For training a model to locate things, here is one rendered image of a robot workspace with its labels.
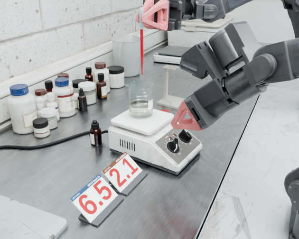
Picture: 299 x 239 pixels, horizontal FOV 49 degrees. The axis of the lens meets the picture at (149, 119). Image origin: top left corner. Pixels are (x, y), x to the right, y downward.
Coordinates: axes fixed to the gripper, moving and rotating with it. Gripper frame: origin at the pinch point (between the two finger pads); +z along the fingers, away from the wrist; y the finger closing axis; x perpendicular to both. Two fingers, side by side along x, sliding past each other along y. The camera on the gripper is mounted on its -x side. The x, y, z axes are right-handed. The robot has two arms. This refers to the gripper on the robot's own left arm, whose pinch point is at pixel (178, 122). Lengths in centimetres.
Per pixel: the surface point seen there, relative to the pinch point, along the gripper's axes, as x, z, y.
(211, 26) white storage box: -27, 30, -107
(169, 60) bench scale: -22, 43, -76
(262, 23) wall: -16, 21, -148
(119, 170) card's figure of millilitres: 2.2, 13.5, 9.2
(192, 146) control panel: 7.3, 6.2, -8.0
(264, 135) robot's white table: 17.2, -0.4, -29.5
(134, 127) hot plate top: -4.1, 11.3, 0.3
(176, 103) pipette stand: -3.4, 22.5, -34.2
